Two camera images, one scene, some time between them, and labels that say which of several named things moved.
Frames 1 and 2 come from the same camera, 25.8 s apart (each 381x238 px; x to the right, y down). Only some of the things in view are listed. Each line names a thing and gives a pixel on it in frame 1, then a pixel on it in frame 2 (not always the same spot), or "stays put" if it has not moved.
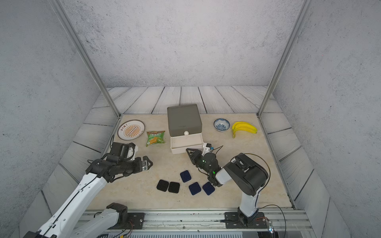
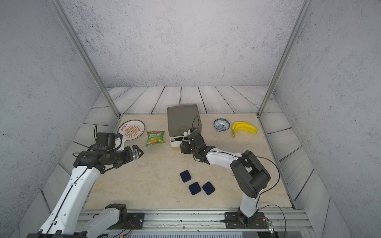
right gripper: [195, 156] → [184, 148]
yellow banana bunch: [243, 126] stays put
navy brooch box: [208, 188] stays put
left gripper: [140, 167] → [130, 156]
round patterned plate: [130, 130] stays put
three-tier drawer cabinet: [184, 127] stays put
